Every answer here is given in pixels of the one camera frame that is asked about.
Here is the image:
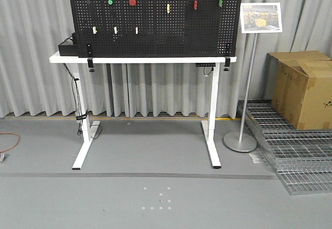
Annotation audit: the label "lower red mushroom button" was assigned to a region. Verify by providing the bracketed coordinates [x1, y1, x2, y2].
[129, 0, 137, 6]

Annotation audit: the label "white height-adjustable table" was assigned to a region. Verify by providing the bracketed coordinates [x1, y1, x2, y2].
[49, 51, 237, 170]

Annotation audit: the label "black table control panel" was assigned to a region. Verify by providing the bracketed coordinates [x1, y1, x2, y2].
[195, 63, 216, 68]

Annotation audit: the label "right black panel clamp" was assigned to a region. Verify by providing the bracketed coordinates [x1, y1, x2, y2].
[224, 43, 231, 72]

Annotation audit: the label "black panel clamp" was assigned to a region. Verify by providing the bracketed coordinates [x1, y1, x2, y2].
[86, 44, 95, 73]
[224, 43, 231, 72]

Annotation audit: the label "left black panel clamp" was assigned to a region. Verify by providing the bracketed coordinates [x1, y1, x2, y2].
[86, 44, 95, 73]

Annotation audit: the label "black perforated pegboard panel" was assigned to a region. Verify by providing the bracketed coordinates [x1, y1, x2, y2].
[70, 0, 241, 58]

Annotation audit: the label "black box on table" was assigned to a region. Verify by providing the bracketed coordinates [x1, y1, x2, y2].
[58, 32, 78, 56]

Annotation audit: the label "metal sign stand with photo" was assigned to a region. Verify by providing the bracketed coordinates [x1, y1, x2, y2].
[223, 3, 283, 153]

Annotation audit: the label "brown cardboard box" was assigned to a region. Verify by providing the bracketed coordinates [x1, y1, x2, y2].
[269, 50, 331, 130]

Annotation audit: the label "steel floor gratings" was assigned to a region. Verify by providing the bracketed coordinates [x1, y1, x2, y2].
[238, 100, 331, 195]

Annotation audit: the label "grey curtain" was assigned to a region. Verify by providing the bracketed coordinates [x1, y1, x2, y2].
[1, 0, 331, 117]

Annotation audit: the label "black table power cable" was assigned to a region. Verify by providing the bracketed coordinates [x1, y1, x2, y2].
[62, 63, 103, 140]

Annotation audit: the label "yellow-white rocker switch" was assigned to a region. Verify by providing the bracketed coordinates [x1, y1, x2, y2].
[92, 26, 98, 34]

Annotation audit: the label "red toggle switch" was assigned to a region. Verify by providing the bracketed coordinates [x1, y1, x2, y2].
[193, 0, 198, 10]

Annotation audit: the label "orange cable on floor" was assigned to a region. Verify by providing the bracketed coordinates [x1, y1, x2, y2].
[0, 132, 21, 154]

